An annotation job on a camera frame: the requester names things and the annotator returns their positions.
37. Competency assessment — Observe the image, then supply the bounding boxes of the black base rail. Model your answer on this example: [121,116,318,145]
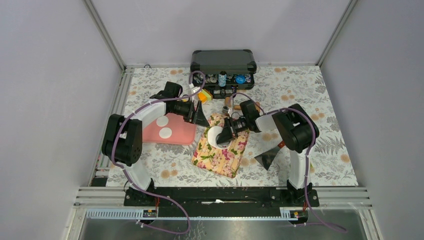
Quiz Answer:
[123,186,320,218]

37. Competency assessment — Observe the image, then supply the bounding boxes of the white dough wrapper upper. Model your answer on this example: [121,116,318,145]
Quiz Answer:
[156,115,169,127]

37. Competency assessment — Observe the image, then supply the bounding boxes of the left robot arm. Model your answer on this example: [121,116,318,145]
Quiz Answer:
[101,81,210,206]

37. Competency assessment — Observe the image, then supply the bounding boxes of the pink plastic tray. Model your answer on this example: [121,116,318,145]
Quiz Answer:
[142,113,197,146]

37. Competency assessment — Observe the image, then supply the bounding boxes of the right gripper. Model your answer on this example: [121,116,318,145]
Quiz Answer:
[217,116,249,145]

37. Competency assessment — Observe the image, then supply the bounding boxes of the floral yellow tray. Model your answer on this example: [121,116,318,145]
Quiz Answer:
[191,113,250,178]

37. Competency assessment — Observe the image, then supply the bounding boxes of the white dough wrapper lower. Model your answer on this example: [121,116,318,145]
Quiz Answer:
[158,127,173,139]

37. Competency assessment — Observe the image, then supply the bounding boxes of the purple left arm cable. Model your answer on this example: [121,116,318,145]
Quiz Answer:
[110,70,207,235]

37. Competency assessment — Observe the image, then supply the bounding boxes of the white dough ball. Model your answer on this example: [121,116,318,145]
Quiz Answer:
[207,126,233,150]

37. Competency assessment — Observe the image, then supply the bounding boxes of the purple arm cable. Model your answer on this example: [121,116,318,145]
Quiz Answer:
[226,92,348,234]
[110,70,207,235]

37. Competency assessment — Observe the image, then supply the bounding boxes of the blue white chip stack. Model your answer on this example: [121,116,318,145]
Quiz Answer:
[218,71,227,88]

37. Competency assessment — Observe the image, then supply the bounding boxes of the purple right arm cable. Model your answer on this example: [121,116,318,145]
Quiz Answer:
[226,92,348,234]

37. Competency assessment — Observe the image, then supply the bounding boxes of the wooden double-ended rolling pin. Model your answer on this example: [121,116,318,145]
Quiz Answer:
[223,96,263,115]

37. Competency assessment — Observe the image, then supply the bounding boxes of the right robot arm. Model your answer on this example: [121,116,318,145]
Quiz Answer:
[215,100,320,206]

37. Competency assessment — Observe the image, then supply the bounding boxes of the white dough wrapper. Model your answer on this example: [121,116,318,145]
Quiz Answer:
[156,115,169,127]
[158,127,173,139]

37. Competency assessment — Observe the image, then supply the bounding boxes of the blue small blind button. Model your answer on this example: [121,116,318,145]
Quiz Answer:
[235,74,246,84]

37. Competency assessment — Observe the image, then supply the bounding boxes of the orange green sticky notes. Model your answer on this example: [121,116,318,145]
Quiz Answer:
[197,89,213,104]

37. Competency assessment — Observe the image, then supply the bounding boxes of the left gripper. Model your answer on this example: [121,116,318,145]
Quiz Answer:
[170,99,209,127]

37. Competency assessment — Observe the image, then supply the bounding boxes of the black poker chip case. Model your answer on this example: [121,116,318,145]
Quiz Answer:
[190,49,258,99]

